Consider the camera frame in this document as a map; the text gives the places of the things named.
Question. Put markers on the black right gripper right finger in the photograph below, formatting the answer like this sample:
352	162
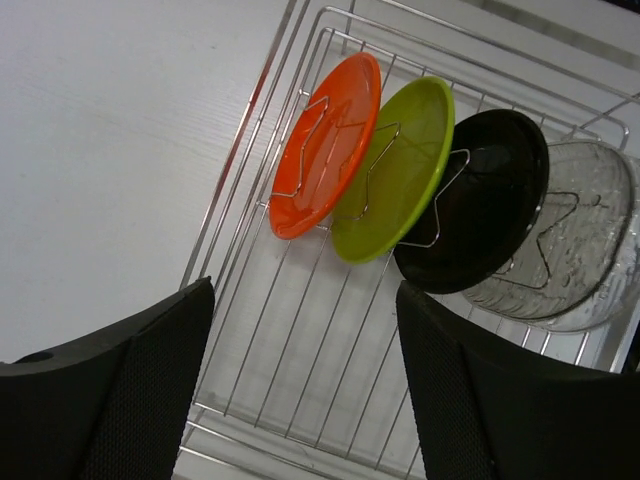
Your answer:
486	408

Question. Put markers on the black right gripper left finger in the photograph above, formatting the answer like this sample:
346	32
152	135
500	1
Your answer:
112	404

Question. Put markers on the clear textured glass plate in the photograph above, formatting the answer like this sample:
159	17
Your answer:
578	268

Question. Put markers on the black plastic plate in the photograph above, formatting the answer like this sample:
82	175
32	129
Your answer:
489	198

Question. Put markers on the lime green plastic plate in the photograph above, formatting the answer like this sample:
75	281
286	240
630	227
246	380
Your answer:
400	172

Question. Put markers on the orange plastic plate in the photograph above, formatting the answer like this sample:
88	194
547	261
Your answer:
326	147

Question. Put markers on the chrome wire dish rack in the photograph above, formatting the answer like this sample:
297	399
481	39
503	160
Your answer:
303	376

